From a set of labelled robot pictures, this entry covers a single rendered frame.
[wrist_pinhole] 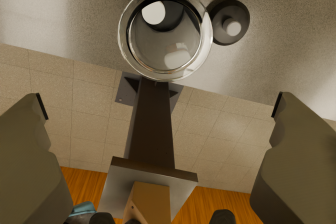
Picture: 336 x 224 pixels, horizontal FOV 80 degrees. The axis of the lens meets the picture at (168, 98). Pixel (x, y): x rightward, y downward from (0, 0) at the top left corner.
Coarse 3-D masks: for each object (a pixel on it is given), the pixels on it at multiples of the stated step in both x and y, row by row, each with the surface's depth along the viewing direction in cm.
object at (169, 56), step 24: (144, 0) 21; (192, 0) 21; (120, 24) 22; (144, 24) 38; (192, 24) 29; (120, 48) 23; (144, 48) 29; (168, 48) 33; (192, 48) 26; (144, 72) 25; (168, 72) 25; (192, 72) 25
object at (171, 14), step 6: (168, 0) 40; (168, 6) 41; (174, 6) 41; (180, 6) 41; (168, 12) 41; (174, 12) 41; (180, 12) 41; (168, 18) 42; (174, 18) 42; (150, 24) 42; (156, 24) 43; (162, 24) 43; (168, 24) 43; (174, 24) 43
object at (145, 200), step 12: (132, 192) 69; (144, 192) 69; (156, 192) 70; (168, 192) 72; (132, 204) 65; (144, 204) 66; (156, 204) 67; (168, 204) 68; (132, 216) 67; (144, 216) 62; (156, 216) 64; (168, 216) 65
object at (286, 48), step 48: (0, 0) 40; (48, 0) 41; (96, 0) 41; (240, 0) 42; (288, 0) 42; (48, 48) 46; (96, 48) 46; (240, 48) 47; (288, 48) 48; (240, 96) 54
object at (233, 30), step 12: (228, 0) 39; (216, 12) 40; (228, 12) 40; (240, 12) 40; (216, 24) 41; (228, 24) 38; (240, 24) 38; (216, 36) 42; (228, 36) 42; (240, 36) 42
